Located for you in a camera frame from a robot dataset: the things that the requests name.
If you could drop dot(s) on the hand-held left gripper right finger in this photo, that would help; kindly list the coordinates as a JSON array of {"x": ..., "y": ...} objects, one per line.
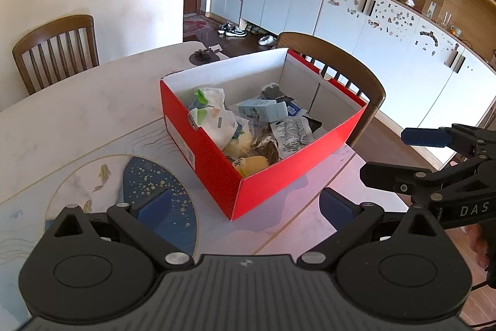
[{"x": 337, "y": 207}]

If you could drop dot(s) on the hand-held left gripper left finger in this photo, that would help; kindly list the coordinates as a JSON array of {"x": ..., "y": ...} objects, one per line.
[{"x": 155, "y": 207}]

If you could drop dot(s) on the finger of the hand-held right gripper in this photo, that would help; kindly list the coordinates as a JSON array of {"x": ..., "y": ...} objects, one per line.
[
  {"x": 424, "y": 137},
  {"x": 387, "y": 176}
]

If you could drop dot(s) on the red cardboard box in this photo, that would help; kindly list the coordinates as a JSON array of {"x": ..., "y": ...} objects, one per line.
[{"x": 209, "y": 156}]

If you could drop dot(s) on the white printed sachet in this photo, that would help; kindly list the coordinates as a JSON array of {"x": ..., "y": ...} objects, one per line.
[{"x": 290, "y": 137}]

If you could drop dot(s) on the silver snack packet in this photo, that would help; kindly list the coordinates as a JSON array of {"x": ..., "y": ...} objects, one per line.
[{"x": 265, "y": 150}]

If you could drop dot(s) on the yellow plush toy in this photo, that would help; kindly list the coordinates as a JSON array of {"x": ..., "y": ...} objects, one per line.
[{"x": 252, "y": 164}]

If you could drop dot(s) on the white tissue pack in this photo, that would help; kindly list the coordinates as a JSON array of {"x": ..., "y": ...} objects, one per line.
[{"x": 217, "y": 129}]

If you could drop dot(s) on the blue snack packet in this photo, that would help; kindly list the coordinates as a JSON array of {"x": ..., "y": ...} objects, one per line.
[{"x": 295, "y": 109}]

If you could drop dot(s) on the light blue carton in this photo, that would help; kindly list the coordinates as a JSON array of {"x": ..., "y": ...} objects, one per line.
[{"x": 259, "y": 110}]

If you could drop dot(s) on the clear bag of black parts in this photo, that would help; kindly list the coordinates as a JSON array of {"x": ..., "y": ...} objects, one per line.
[{"x": 273, "y": 92}]

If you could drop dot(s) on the marble desktop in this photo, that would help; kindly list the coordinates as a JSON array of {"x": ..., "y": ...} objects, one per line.
[{"x": 97, "y": 102}]

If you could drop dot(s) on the person's right hand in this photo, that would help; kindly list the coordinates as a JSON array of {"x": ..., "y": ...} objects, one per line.
[{"x": 480, "y": 245}]

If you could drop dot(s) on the wooden chair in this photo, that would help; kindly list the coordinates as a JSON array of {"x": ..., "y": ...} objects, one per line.
[
  {"x": 54, "y": 44},
  {"x": 348, "y": 59}
]

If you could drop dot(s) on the white slipper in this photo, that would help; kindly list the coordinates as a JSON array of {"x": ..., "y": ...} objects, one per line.
[{"x": 267, "y": 40}]

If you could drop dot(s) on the patterned doormat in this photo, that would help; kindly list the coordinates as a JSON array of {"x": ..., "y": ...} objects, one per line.
[{"x": 197, "y": 26}]

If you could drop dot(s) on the black and white sneaker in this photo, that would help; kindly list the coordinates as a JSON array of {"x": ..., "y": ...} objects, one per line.
[
  {"x": 224, "y": 28},
  {"x": 238, "y": 31}
]

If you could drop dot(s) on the green shoes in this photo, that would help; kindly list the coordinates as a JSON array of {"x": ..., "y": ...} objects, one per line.
[{"x": 255, "y": 29}]

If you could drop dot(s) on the low white cabinet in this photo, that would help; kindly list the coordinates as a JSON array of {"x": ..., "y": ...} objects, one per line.
[{"x": 224, "y": 7}]

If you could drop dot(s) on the white wall cabinet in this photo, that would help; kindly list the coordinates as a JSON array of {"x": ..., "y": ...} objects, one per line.
[{"x": 387, "y": 55}]

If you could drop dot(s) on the black suction mount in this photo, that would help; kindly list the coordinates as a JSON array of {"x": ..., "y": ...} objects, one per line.
[{"x": 201, "y": 57}]

